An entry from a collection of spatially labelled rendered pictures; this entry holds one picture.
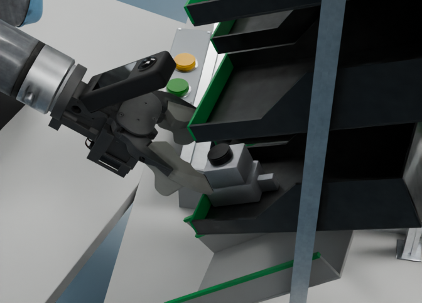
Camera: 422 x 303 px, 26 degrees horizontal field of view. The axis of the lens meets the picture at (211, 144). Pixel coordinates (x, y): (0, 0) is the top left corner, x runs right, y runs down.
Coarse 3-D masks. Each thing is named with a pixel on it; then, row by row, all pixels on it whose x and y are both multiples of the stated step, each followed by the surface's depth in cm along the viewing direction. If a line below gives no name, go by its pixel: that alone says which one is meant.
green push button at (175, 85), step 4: (172, 80) 162; (176, 80) 162; (180, 80) 162; (184, 80) 162; (168, 84) 162; (172, 84) 162; (176, 84) 162; (180, 84) 162; (184, 84) 162; (168, 88) 161; (172, 88) 161; (176, 88) 161; (180, 88) 161; (184, 88) 161; (188, 88) 162; (172, 92) 160; (176, 92) 160; (180, 92) 160; (184, 92) 161
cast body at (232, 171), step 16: (224, 144) 110; (240, 144) 110; (208, 160) 110; (224, 160) 108; (240, 160) 108; (256, 160) 112; (208, 176) 109; (224, 176) 109; (240, 176) 108; (256, 176) 110; (272, 176) 110; (224, 192) 111; (240, 192) 110; (256, 192) 110
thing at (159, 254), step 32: (160, 128) 170; (128, 224) 154; (160, 224) 154; (128, 256) 149; (160, 256) 149; (192, 256) 149; (352, 256) 149; (384, 256) 149; (128, 288) 145; (160, 288) 145; (192, 288) 145; (320, 288) 145; (352, 288) 145; (384, 288) 145; (416, 288) 145
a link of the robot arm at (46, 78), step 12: (48, 48) 106; (36, 60) 105; (48, 60) 105; (60, 60) 106; (72, 60) 107; (36, 72) 104; (48, 72) 105; (60, 72) 105; (24, 84) 105; (36, 84) 105; (48, 84) 105; (60, 84) 105; (24, 96) 106; (36, 96) 106; (48, 96) 105; (36, 108) 107; (48, 108) 106
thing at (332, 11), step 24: (336, 0) 77; (336, 24) 78; (336, 48) 80; (336, 72) 82; (312, 96) 84; (312, 120) 86; (312, 144) 89; (312, 168) 92; (312, 192) 94; (312, 216) 96; (312, 240) 99; (408, 240) 147
